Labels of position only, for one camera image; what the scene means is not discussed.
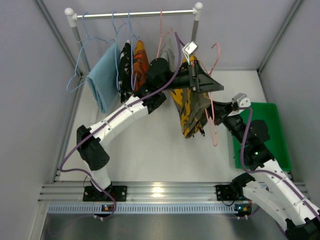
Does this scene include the orange camouflage trousers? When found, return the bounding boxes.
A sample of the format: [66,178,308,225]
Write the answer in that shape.
[133,40,149,93]

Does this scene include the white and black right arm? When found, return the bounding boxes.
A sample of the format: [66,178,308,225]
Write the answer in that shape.
[211,102,320,240]

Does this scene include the white metal clothes rack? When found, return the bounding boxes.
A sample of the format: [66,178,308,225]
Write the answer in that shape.
[64,2,203,75]

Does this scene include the pink hanger with grey trousers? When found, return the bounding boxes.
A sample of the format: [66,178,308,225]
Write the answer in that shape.
[156,9,173,58]

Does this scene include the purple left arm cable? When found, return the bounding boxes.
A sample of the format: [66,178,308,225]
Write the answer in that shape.
[58,31,186,221]

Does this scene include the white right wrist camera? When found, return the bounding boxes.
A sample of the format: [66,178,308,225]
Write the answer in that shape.
[231,93,251,109]

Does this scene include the yellow camouflage trousers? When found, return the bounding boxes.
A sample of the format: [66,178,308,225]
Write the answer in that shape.
[170,55,213,139]

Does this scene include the pink wire hanger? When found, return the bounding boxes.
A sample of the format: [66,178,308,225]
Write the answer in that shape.
[197,42,222,147]

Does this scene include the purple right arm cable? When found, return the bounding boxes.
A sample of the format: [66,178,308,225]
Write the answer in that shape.
[239,106,320,218]

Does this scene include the aluminium mounting rail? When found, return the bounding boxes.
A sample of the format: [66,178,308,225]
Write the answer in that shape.
[38,181,228,204]

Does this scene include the grey trousers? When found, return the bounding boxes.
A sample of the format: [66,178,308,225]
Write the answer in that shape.
[159,34,177,72]

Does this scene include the light blue folded cloth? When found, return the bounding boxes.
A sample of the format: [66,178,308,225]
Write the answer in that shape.
[86,43,121,114]

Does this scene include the blue hanger with patterned trousers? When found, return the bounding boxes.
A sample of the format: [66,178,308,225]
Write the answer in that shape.
[127,11,138,91]

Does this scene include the empty blue wire hanger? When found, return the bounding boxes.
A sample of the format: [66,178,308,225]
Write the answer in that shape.
[65,12,116,94]

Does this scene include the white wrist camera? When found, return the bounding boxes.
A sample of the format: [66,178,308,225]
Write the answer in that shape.
[231,93,251,109]
[182,41,199,64]

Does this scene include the black white patterned trousers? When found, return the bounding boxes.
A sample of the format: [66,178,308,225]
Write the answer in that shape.
[118,40,133,103]

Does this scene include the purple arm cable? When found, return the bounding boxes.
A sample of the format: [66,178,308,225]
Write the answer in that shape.
[58,31,186,221]
[239,106,320,218]

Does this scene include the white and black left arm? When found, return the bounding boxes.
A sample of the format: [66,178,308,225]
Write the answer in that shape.
[76,57,224,195]

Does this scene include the grey slotted cable duct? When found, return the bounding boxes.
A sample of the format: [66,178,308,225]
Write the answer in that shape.
[47,202,250,215]

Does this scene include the green plastic bin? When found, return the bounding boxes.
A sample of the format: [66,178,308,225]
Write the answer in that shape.
[245,102,292,172]

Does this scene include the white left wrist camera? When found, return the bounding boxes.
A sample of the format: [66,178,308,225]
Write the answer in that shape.
[182,41,199,64]

